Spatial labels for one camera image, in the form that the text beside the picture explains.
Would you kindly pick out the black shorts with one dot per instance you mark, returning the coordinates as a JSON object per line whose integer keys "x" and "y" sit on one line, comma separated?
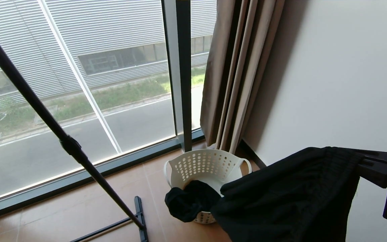
{"x": 281, "y": 201}

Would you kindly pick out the black short-sleeved shirt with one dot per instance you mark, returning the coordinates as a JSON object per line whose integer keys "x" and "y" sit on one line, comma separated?
{"x": 190, "y": 201}

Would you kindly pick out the black clothes rack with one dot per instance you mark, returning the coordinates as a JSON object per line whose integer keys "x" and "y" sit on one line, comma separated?
{"x": 69, "y": 144}

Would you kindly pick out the white laundry basket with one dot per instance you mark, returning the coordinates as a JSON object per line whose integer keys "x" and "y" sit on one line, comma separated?
{"x": 207, "y": 164}

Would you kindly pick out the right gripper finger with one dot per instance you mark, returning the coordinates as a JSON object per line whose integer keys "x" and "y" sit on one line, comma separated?
{"x": 386, "y": 156}
{"x": 378, "y": 174}

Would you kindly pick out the beige curtain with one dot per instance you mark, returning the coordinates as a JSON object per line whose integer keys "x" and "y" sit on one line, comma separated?
{"x": 244, "y": 67}

